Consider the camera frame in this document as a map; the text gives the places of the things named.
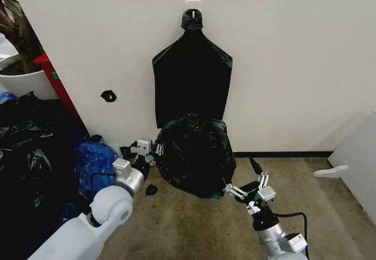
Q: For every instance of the white cabinet foot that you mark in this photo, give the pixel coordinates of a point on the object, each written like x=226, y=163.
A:
x=330, y=171

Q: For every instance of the black plastic scrap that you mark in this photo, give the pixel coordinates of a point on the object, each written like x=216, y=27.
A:
x=150, y=189
x=108, y=95

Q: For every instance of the flat black garbage bag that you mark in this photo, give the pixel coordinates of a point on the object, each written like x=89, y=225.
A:
x=192, y=81

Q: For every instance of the red metal frame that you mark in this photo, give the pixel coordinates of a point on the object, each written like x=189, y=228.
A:
x=58, y=81

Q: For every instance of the black baseboard strip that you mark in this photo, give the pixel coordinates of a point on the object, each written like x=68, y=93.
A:
x=282, y=154

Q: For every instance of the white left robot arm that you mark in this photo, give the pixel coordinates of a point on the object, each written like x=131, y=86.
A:
x=102, y=207

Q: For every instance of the pile of black garbage bags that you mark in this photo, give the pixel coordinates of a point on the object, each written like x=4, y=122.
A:
x=32, y=160

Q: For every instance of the small blue plastic bag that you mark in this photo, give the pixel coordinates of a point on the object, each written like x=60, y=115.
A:
x=7, y=97

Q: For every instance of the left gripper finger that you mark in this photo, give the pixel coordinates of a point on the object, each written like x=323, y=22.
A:
x=159, y=149
x=151, y=162

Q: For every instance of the white cabinet panel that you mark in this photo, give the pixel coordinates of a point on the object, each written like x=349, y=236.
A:
x=357, y=154

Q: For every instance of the potted plant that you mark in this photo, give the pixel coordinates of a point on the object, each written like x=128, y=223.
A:
x=16, y=25

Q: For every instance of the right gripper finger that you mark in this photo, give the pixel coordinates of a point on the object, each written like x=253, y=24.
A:
x=235, y=190
x=262, y=179

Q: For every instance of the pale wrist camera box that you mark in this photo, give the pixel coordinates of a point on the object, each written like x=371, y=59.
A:
x=265, y=195
x=143, y=147

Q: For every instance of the white wall hook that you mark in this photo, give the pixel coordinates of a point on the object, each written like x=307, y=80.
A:
x=193, y=4

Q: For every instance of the white plant pot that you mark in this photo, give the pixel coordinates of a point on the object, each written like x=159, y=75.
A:
x=26, y=82

